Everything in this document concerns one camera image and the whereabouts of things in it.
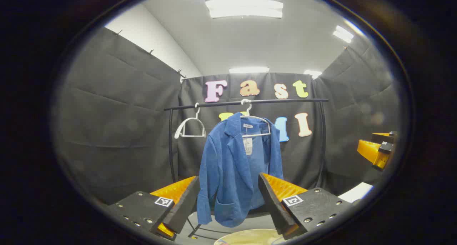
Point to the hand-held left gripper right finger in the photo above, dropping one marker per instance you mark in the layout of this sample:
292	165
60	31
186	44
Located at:
271	202

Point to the ceiling light panel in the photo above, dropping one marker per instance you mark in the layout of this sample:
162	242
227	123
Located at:
343	33
244	7
249	70

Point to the black clothes rack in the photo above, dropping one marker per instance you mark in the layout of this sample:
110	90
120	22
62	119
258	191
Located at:
214	104

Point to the white clothes hanger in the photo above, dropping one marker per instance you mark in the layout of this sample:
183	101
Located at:
179	129
262	134

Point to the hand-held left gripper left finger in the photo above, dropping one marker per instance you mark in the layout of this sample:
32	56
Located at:
185	202

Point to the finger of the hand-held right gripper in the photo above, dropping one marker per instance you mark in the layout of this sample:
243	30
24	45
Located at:
369	150
383	137

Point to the black backdrop cloth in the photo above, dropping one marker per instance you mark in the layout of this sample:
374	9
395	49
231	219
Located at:
117	130

